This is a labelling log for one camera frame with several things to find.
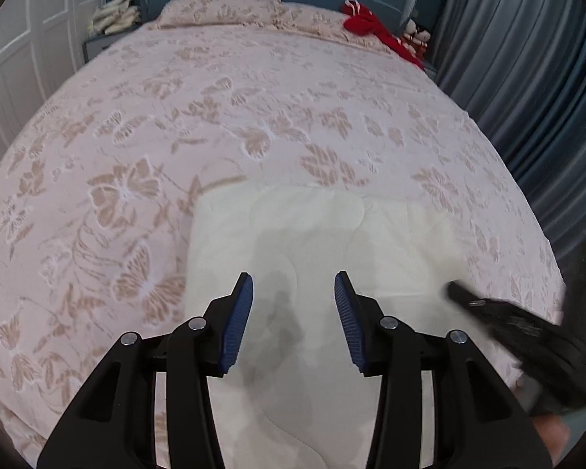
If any cream quilted jacket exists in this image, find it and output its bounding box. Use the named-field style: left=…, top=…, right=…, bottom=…
left=182, top=182, right=524, bottom=469

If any right hand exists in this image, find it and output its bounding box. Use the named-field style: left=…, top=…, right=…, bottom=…
left=531, top=414, right=571, bottom=466

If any pink floral bedspread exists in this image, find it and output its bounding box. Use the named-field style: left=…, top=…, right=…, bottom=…
left=0, top=0, right=563, bottom=464

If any grey curtain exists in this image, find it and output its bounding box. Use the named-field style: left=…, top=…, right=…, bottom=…
left=433, top=0, right=586, bottom=264

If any plush toy by bed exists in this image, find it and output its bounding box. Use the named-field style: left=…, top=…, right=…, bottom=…
left=401, top=19, right=431, bottom=59

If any dark nightstand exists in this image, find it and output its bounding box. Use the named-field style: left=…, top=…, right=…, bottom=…
left=82, top=25, right=138, bottom=64

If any white wardrobe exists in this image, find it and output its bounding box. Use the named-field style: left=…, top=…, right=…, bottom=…
left=0, top=0, right=104, bottom=160

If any red garment on bed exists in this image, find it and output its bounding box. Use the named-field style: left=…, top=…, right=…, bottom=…
left=341, top=0, right=423, bottom=69

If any cream bundle on nightstand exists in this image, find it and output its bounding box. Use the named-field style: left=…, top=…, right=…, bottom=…
left=88, top=0, right=141, bottom=37

